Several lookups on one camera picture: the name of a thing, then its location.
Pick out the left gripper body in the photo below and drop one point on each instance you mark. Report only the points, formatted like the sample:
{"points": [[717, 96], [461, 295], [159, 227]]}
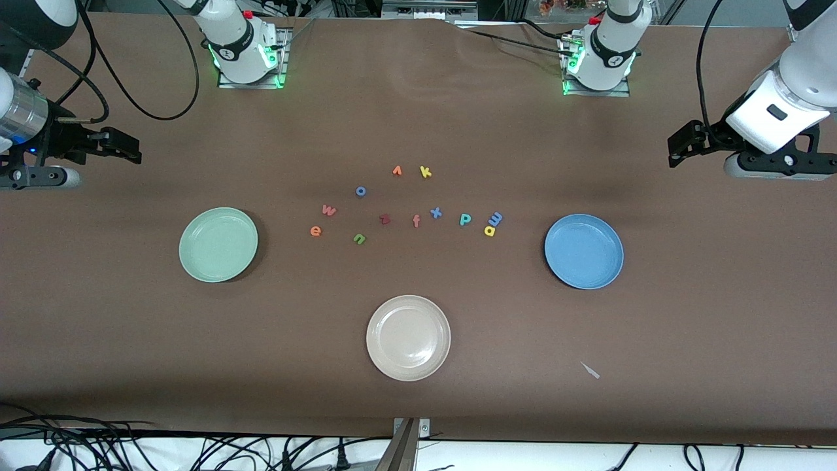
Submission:
{"points": [[710, 138]]}

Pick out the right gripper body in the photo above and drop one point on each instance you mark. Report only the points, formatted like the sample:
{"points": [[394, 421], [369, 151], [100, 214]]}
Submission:
{"points": [[64, 140]]}

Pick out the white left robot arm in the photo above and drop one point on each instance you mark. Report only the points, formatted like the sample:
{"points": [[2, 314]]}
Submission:
{"points": [[611, 46]]}

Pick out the grey metal box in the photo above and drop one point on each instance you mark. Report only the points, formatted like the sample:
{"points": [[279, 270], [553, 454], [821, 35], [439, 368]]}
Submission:
{"points": [[428, 10]]}

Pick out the brown table cover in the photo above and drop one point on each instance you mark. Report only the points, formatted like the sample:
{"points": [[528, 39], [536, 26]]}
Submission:
{"points": [[418, 118]]}

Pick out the grey metal bracket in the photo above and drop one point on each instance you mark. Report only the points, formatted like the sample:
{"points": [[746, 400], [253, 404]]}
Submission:
{"points": [[405, 445]]}

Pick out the green plate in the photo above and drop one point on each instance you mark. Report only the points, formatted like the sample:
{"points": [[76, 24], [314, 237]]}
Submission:
{"points": [[218, 244]]}

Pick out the beige plate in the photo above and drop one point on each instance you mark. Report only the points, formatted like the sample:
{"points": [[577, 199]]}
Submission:
{"points": [[409, 338]]}

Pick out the blue letter m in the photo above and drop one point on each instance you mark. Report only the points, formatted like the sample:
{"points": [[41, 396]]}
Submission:
{"points": [[495, 218]]}

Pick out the colourful background items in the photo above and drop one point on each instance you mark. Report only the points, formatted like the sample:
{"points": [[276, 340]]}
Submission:
{"points": [[562, 6]]}

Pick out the white paper scrap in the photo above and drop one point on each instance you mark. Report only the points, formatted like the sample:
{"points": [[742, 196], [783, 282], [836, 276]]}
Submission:
{"points": [[590, 370]]}

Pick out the blue plate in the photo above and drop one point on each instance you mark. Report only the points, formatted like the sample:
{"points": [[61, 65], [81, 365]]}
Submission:
{"points": [[584, 251]]}

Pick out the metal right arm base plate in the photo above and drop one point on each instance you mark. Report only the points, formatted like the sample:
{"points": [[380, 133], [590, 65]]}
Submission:
{"points": [[283, 69]]}

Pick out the red letter w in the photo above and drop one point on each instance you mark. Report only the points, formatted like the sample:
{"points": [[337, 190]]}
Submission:
{"points": [[329, 210]]}

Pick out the black power plug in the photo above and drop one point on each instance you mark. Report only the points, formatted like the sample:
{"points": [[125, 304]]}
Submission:
{"points": [[340, 458]]}

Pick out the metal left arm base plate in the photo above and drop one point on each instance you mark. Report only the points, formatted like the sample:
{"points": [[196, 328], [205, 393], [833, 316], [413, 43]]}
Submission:
{"points": [[621, 93]]}

